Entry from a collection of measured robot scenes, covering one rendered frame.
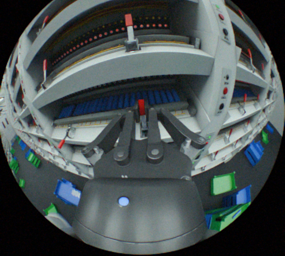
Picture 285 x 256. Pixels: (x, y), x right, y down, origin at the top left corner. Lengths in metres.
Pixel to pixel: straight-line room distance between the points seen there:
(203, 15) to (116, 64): 0.22
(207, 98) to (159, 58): 0.15
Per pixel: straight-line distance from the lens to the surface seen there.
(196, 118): 0.28
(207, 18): 0.24
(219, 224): 0.61
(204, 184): 1.02
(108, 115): 0.26
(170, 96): 0.28
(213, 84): 0.21
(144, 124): 0.21
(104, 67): 0.16
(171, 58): 0.16
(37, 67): 0.54
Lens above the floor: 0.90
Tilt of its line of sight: 31 degrees down
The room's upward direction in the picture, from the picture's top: 9 degrees counter-clockwise
